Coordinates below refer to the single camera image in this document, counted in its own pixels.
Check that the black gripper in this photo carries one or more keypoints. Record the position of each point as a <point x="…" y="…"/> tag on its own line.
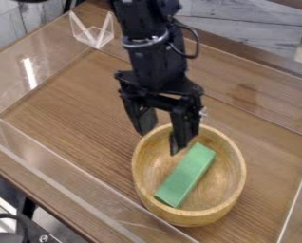
<point x="157" y="84"/>

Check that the green rectangular block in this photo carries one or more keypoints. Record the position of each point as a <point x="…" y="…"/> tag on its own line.
<point x="185" y="176"/>

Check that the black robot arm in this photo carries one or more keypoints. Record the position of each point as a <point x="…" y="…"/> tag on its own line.
<point x="143" y="17"/>

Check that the clear acrylic corner bracket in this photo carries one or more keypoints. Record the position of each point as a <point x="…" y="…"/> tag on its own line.
<point x="92" y="36"/>

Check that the black table leg bracket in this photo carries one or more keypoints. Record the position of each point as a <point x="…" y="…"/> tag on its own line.
<point x="38" y="235"/>

